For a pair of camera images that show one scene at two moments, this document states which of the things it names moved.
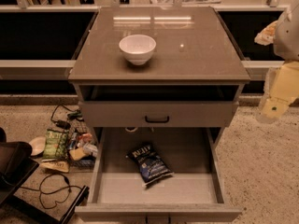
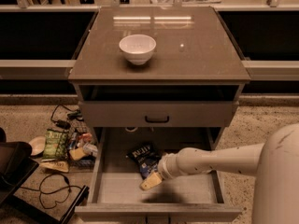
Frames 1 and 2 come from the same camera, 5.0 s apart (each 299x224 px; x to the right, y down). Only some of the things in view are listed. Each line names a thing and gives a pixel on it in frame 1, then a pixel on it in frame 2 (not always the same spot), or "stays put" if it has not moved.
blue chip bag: (153, 168) stays put
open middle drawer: (192, 193) stays put
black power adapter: (63, 124) stays put
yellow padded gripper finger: (270, 109) -> (151, 181)
